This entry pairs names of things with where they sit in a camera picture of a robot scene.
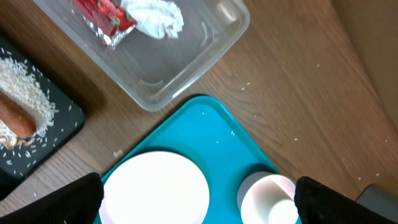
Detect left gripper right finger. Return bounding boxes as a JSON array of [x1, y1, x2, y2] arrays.
[[294, 176, 396, 224]]

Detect teal plastic tray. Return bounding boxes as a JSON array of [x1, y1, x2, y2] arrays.
[[102, 96, 280, 223]]

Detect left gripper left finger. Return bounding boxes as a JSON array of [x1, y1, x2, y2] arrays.
[[1, 172, 104, 224]]

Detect large pink plate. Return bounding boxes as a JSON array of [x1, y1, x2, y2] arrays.
[[99, 151, 210, 224]]

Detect red snack wrapper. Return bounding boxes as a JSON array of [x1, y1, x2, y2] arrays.
[[70, 0, 137, 49]]

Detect grey dishwasher rack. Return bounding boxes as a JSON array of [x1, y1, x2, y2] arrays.
[[356, 184, 397, 223]]

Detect orange carrot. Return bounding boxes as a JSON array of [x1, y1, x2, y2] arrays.
[[1, 93, 37, 139]]

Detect rice and food scraps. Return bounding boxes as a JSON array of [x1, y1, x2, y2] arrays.
[[0, 46, 60, 169]]

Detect clear plastic bin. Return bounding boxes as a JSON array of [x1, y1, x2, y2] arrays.
[[36, 0, 250, 111]]

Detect white paper cup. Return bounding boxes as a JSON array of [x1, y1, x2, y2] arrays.
[[237, 172, 299, 224]]

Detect black waste tray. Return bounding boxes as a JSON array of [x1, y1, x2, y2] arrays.
[[1, 37, 85, 198]]

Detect white tissue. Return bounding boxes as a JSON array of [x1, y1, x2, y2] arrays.
[[120, 0, 184, 39]]

